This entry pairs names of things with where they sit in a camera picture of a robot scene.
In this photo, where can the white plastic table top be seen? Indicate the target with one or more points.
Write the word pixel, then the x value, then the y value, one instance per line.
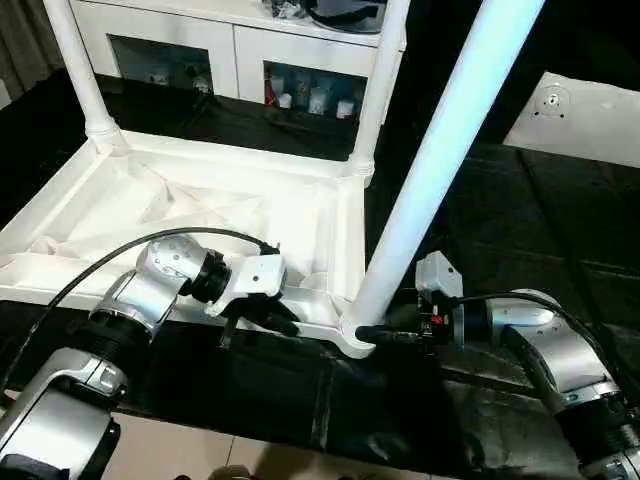
pixel 200 190

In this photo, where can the white plastic table leg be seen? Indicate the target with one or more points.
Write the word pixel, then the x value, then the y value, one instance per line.
pixel 82 65
pixel 440 140
pixel 380 85

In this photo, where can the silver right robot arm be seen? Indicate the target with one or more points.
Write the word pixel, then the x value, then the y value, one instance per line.
pixel 565 350

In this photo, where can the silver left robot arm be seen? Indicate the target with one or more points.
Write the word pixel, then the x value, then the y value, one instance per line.
pixel 140 290

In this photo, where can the dark brown rounded object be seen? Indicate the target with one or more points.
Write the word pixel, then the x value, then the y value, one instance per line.
pixel 232 472

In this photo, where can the black work mat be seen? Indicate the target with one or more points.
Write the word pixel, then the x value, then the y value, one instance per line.
pixel 550 210

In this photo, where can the white cabinet with glass doors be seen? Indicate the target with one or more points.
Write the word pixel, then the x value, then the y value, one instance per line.
pixel 225 45

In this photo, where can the black cabinet with gold label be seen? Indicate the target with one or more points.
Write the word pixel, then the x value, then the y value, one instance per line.
pixel 435 50

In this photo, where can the dark crumpled object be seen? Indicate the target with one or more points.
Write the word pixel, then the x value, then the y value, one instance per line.
pixel 287 7

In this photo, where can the grey rounded container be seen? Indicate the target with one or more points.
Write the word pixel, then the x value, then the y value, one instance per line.
pixel 350 15

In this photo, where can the grey curtain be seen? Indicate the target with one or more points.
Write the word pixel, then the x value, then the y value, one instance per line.
pixel 25 45

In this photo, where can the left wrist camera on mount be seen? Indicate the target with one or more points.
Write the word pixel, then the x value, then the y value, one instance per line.
pixel 260 275

